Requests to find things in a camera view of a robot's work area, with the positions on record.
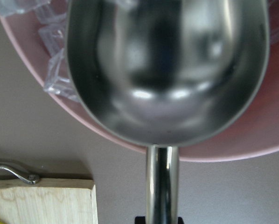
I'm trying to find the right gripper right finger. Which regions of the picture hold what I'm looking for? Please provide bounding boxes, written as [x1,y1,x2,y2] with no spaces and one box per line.
[177,217,184,224]

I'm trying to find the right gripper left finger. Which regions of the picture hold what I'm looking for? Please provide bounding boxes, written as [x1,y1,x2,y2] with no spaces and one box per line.
[134,216,146,224]

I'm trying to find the steel ice scoop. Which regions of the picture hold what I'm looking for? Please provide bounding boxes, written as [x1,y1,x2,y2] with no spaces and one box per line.
[65,0,269,224]

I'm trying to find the pink bowl of ice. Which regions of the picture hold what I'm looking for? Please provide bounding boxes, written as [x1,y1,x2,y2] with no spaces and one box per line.
[0,0,279,162]

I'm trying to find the wooden cutting board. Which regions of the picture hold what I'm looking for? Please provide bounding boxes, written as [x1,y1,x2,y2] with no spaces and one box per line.
[0,158,98,224]

